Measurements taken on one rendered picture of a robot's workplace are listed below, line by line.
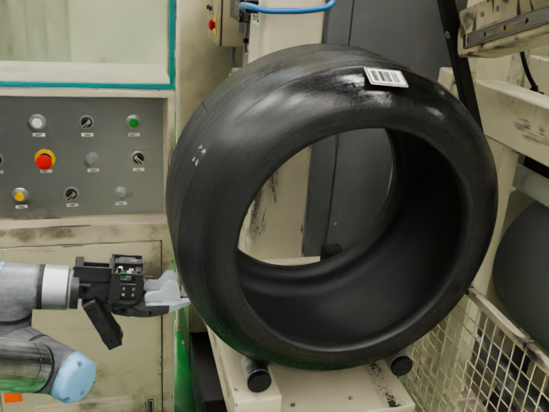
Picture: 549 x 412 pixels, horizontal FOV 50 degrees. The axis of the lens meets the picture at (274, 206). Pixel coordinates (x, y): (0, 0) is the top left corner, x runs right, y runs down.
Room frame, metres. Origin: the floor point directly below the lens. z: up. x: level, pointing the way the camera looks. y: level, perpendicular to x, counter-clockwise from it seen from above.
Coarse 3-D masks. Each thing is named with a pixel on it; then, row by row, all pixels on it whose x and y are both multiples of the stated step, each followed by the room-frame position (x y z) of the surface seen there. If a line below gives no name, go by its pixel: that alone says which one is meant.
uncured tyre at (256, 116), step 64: (256, 64) 1.02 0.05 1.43; (320, 64) 0.91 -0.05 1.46; (384, 64) 0.93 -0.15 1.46; (192, 128) 0.97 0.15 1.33; (256, 128) 0.84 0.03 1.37; (320, 128) 0.84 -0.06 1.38; (384, 128) 1.21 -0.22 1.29; (448, 128) 0.90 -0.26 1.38; (192, 192) 0.83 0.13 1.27; (256, 192) 0.82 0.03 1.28; (448, 192) 1.12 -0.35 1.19; (192, 256) 0.82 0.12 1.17; (384, 256) 1.17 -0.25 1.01; (448, 256) 1.05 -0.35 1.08; (256, 320) 0.82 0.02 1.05; (320, 320) 1.05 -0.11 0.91; (384, 320) 1.02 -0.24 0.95
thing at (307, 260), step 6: (282, 258) 1.25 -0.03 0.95; (288, 258) 1.25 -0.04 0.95; (294, 258) 1.25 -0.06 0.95; (300, 258) 1.25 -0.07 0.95; (306, 258) 1.25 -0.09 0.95; (312, 258) 1.26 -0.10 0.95; (318, 258) 1.26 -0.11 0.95; (276, 264) 1.22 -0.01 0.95; (282, 264) 1.22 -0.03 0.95; (288, 264) 1.23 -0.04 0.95; (294, 264) 1.23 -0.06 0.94; (300, 264) 1.23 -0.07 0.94
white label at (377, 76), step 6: (366, 72) 0.89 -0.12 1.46; (372, 72) 0.89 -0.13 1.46; (378, 72) 0.90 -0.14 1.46; (384, 72) 0.90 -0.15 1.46; (390, 72) 0.90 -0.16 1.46; (396, 72) 0.91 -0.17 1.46; (372, 78) 0.87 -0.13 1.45; (378, 78) 0.88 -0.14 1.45; (384, 78) 0.88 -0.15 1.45; (390, 78) 0.89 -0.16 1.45; (396, 78) 0.89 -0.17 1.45; (402, 78) 0.89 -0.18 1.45; (378, 84) 0.87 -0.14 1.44; (384, 84) 0.87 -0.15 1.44; (390, 84) 0.87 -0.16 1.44; (396, 84) 0.88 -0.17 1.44; (402, 84) 0.88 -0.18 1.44
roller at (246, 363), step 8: (240, 360) 0.91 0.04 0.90; (248, 360) 0.89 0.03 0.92; (248, 368) 0.88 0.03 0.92; (256, 368) 0.87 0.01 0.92; (264, 368) 0.87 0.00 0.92; (248, 376) 0.86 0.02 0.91; (256, 376) 0.85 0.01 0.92; (264, 376) 0.86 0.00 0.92; (248, 384) 0.85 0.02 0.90; (256, 384) 0.85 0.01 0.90; (264, 384) 0.86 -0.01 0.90
